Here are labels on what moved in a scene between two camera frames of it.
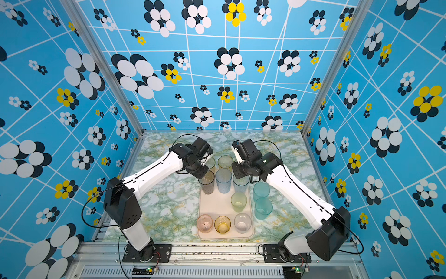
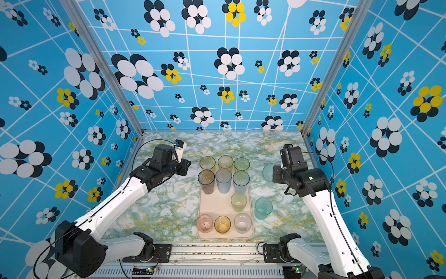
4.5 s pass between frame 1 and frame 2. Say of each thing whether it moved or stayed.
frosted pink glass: stayed
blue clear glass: stayed
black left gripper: moved
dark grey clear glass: stayed
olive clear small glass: stayed
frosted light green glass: stayed
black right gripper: moved
